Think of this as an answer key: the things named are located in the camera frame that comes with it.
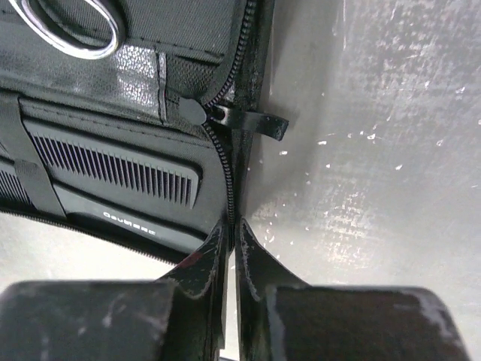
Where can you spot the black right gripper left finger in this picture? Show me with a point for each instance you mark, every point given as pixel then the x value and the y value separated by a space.
pixel 177 317

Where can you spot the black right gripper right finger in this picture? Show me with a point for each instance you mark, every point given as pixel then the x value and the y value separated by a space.
pixel 282 317

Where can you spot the long black barber comb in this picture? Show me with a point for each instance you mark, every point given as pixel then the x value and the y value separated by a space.
pixel 47 156

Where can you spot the black handled comb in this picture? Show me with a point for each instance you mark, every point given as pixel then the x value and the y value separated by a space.
pixel 74 202

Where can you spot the black zip tool case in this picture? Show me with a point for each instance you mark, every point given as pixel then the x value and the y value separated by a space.
pixel 186 84

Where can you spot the silver straight scissors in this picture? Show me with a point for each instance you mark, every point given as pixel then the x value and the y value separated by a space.
pixel 65 35

